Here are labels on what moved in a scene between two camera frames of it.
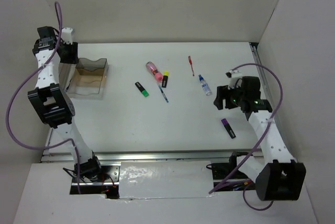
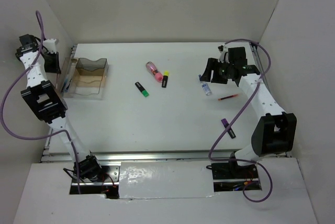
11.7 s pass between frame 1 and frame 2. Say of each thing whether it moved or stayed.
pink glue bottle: stayed
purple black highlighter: stayed
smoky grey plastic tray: stayed
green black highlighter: stayed
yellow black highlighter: stayed
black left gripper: moved
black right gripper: moved
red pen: moved
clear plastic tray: stayed
